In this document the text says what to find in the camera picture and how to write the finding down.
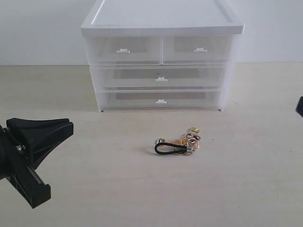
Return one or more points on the white plastic drawer cabinet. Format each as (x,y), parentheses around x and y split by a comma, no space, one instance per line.
(166,18)

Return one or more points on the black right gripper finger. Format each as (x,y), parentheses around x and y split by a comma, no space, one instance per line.
(299,107)

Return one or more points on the gold keychain with black strap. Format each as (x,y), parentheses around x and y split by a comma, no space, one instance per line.
(186,145)

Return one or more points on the clear bottom drawer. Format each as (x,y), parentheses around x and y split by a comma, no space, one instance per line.
(200,97)

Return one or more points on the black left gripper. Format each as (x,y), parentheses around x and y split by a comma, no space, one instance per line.
(25,142)

